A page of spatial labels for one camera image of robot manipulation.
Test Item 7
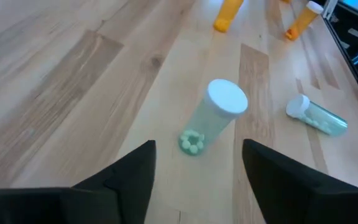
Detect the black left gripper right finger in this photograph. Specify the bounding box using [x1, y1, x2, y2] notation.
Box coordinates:
[242, 139, 358, 224]

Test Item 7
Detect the black aluminium table frame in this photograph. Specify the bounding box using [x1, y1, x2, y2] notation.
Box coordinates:
[321, 0, 358, 121]

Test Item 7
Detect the green pill bottle white cap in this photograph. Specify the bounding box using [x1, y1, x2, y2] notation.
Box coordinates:
[178, 78, 249, 156]
[286, 93, 349, 137]

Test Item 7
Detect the narrow orange pill bottle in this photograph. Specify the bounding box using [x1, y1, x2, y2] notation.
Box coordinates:
[213, 0, 245, 34]
[285, 0, 324, 41]

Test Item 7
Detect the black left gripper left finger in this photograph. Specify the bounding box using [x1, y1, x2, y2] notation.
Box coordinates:
[0, 139, 157, 224]

